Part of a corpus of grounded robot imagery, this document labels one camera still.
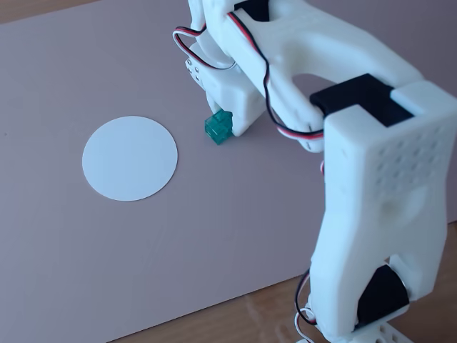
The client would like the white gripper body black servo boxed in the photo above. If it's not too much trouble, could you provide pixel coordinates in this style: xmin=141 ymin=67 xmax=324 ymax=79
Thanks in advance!
xmin=205 ymin=66 xmax=268 ymax=137

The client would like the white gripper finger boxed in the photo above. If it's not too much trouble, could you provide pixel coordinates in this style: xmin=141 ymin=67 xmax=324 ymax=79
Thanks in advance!
xmin=184 ymin=57 xmax=223 ymax=114

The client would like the teal lego brick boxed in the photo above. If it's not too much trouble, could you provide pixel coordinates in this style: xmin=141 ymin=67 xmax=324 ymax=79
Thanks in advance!
xmin=204 ymin=109 xmax=233 ymax=146

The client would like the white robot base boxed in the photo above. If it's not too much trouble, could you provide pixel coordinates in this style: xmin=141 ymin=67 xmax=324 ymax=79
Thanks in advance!
xmin=296 ymin=314 xmax=410 ymax=343

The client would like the white paper circle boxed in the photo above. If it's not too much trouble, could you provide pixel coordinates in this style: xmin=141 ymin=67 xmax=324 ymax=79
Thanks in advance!
xmin=81 ymin=115 xmax=179 ymax=202

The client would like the pink mat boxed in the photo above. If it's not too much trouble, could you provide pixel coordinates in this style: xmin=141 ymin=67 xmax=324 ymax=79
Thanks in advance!
xmin=0 ymin=0 xmax=457 ymax=343

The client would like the red white black servo cable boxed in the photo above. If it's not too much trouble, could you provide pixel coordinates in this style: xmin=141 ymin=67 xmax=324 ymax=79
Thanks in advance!
xmin=172 ymin=11 xmax=326 ymax=153
xmin=293 ymin=267 xmax=322 ymax=343

